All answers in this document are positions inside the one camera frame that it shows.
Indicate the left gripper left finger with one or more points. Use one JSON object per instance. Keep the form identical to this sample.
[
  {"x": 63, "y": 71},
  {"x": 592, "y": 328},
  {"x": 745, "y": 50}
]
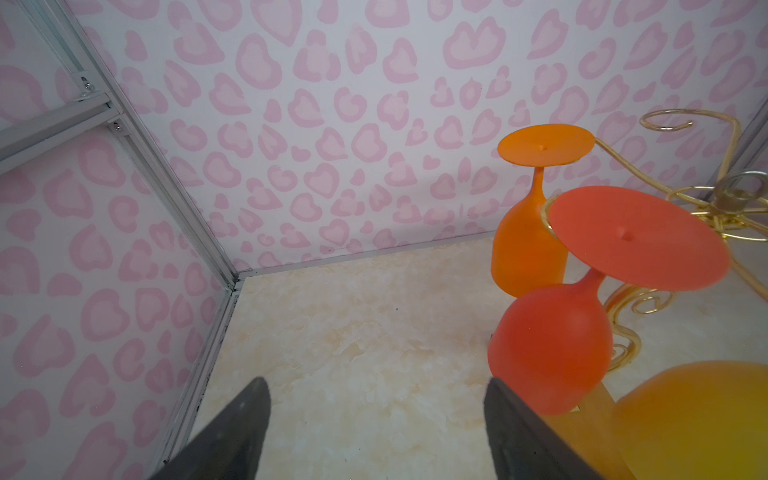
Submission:
[{"x": 230, "y": 446}]

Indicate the aluminium frame left post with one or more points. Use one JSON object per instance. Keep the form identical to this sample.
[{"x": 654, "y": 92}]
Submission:
[{"x": 57, "y": 25}]

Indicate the aluminium frame post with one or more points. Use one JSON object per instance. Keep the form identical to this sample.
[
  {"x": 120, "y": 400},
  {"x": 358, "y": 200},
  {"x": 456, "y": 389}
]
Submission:
[
  {"x": 57, "y": 25},
  {"x": 751, "y": 149}
]

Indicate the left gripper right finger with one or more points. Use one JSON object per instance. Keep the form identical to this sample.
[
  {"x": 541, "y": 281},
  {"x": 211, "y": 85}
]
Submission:
[{"x": 522, "y": 445}]

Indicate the aluminium frame right post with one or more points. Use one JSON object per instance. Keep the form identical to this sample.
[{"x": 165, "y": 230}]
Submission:
[{"x": 751, "y": 149}]

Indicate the orange wine glass back left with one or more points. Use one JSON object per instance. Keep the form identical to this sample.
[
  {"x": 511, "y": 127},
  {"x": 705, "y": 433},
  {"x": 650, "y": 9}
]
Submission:
[{"x": 525, "y": 256}]

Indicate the aluminium frame diagonal strut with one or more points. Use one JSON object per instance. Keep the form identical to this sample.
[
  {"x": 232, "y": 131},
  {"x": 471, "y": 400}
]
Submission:
[{"x": 31, "y": 139}]

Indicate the yellow wine glass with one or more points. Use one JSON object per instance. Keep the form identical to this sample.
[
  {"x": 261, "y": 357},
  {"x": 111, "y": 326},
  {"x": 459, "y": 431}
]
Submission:
[{"x": 704, "y": 420}]

